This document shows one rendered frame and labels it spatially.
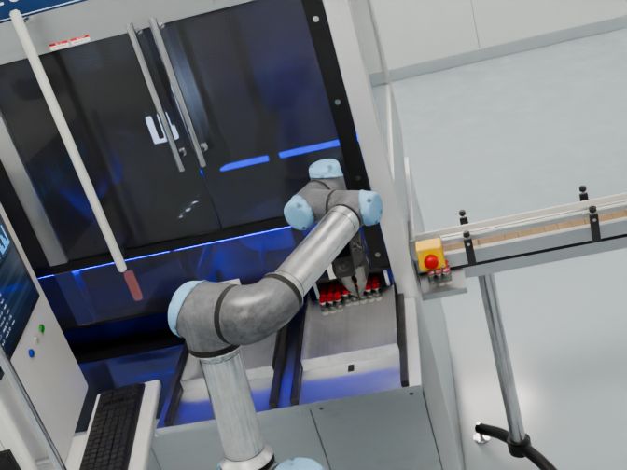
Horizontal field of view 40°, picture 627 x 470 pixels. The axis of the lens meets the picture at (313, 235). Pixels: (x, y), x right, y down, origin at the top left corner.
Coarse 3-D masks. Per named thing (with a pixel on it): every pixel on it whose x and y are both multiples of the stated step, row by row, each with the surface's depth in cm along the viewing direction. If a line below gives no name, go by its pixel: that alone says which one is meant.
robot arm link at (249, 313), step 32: (352, 192) 189; (320, 224) 181; (352, 224) 183; (288, 256) 174; (320, 256) 174; (256, 288) 163; (288, 288) 165; (224, 320) 162; (256, 320) 161; (288, 320) 166
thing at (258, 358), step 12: (276, 336) 242; (240, 348) 248; (252, 348) 246; (264, 348) 245; (276, 348) 240; (192, 360) 247; (252, 360) 241; (264, 360) 239; (192, 372) 243; (252, 372) 232; (264, 372) 232; (192, 384) 235; (204, 384) 235
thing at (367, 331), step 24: (384, 288) 256; (312, 312) 254; (336, 312) 251; (360, 312) 248; (384, 312) 244; (312, 336) 244; (336, 336) 241; (360, 336) 237; (384, 336) 234; (312, 360) 229; (336, 360) 228; (360, 360) 228
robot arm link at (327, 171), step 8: (320, 160) 204; (328, 160) 203; (336, 160) 202; (312, 168) 201; (320, 168) 200; (328, 168) 200; (336, 168) 200; (312, 176) 201; (320, 176) 199; (328, 176) 199; (336, 176) 200; (328, 184) 199; (336, 184) 201; (344, 184) 204
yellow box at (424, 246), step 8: (416, 240) 245; (424, 240) 244; (432, 240) 243; (440, 240) 244; (416, 248) 241; (424, 248) 240; (432, 248) 239; (440, 248) 239; (424, 256) 241; (440, 256) 240; (424, 264) 242; (440, 264) 242
